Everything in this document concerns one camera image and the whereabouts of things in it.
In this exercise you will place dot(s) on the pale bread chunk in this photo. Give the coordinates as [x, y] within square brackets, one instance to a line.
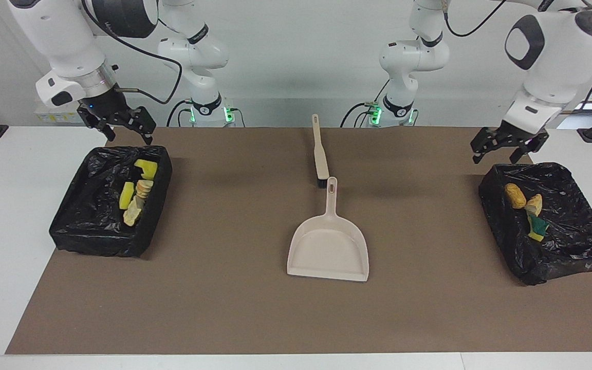
[132, 213]

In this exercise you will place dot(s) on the round golden bread bun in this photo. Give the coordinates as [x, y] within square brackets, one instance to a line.
[515, 195]

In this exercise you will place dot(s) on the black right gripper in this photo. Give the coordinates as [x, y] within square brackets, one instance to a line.
[106, 110]

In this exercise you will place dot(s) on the brown table mat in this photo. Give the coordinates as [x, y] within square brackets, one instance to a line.
[275, 318]

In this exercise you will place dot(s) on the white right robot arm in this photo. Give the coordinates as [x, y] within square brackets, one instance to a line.
[59, 41]

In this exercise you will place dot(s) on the orange striped croissant piece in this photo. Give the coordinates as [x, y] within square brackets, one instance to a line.
[534, 204]
[144, 188]

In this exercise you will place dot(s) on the beige plastic dustpan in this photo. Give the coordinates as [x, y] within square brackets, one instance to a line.
[329, 252]

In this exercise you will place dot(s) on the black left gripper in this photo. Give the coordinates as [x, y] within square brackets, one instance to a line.
[514, 134]

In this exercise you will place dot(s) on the yellow sponge wedge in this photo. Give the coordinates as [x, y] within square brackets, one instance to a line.
[537, 228]

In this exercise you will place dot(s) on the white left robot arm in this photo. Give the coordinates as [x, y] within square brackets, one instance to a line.
[553, 56]

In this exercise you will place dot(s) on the black bag-lined bin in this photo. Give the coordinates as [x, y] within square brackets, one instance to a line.
[568, 246]
[90, 221]

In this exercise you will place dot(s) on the beige brush with black bristles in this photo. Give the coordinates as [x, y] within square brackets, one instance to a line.
[320, 162]

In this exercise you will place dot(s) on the notched yellow sponge piece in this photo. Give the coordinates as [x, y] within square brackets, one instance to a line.
[146, 168]

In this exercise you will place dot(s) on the white wall socket box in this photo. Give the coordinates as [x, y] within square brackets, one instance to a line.
[57, 117]

